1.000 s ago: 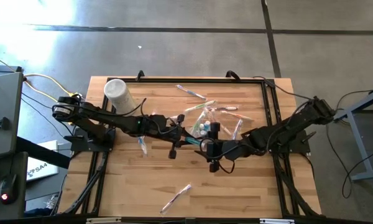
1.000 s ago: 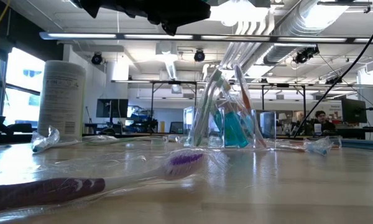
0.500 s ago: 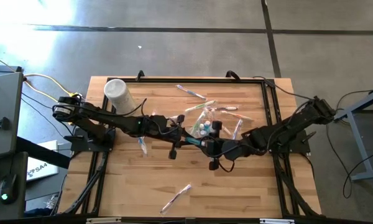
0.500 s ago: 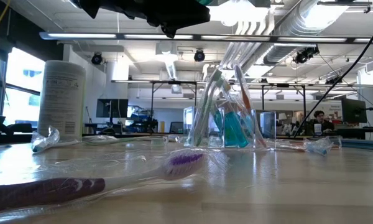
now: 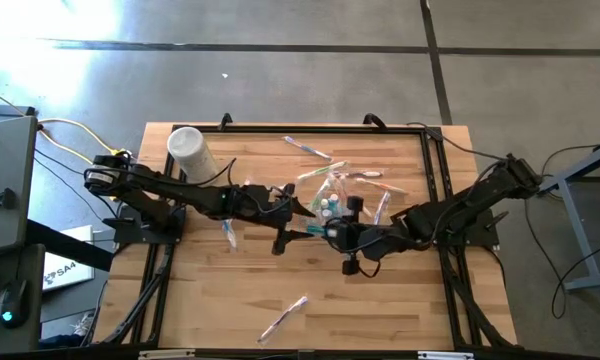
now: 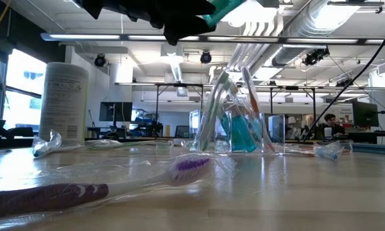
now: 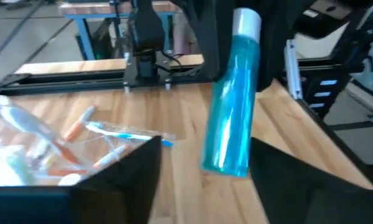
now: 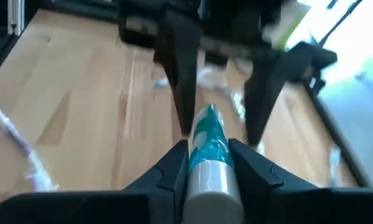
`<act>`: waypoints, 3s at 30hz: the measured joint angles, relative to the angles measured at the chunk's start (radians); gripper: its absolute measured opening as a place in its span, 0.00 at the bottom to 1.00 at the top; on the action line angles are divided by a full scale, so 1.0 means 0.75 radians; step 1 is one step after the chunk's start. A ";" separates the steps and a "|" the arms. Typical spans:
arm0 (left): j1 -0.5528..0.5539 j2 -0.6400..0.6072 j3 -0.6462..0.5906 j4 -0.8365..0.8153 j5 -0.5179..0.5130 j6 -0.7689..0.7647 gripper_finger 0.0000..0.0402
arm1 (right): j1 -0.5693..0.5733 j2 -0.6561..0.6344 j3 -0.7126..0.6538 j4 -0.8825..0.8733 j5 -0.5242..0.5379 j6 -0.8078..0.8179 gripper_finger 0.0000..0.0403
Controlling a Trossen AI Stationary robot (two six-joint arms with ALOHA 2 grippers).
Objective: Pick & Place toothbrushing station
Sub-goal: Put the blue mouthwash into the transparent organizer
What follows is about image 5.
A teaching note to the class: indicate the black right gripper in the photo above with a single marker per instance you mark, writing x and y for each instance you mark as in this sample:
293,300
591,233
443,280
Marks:
360,242

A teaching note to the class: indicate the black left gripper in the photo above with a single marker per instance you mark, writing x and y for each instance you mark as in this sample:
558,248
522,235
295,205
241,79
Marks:
265,205

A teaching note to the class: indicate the purple toothbrush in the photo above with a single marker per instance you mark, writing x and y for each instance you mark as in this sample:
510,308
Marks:
367,174
285,317

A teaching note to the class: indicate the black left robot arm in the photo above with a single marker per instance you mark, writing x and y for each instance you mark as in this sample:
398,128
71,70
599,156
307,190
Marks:
180,187

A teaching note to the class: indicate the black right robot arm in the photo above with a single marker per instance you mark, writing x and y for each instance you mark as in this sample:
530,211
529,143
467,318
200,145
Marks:
460,207

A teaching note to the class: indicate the clear acrylic organizer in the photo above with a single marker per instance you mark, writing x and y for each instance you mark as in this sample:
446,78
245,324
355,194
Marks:
347,210

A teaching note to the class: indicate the white green wipes canister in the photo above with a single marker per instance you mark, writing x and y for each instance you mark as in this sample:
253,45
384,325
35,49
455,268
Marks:
192,155

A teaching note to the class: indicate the black desk beam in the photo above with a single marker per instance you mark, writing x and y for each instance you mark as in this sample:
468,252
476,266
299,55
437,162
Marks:
70,245

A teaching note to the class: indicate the white printed box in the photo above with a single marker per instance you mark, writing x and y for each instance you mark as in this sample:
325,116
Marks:
67,272

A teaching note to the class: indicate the black computer mouse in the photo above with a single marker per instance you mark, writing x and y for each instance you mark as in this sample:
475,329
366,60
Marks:
12,300

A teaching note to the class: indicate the grey desk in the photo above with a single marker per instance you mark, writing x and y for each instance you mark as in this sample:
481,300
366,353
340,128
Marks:
5,165

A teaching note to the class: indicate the white metal bracket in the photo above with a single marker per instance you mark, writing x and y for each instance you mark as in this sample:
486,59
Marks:
445,356
167,355

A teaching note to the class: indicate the grey metal table frame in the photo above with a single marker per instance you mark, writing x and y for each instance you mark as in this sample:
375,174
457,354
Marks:
582,240

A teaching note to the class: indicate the black triangular bracket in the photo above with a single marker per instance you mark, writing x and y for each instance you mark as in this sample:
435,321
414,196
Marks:
0,198

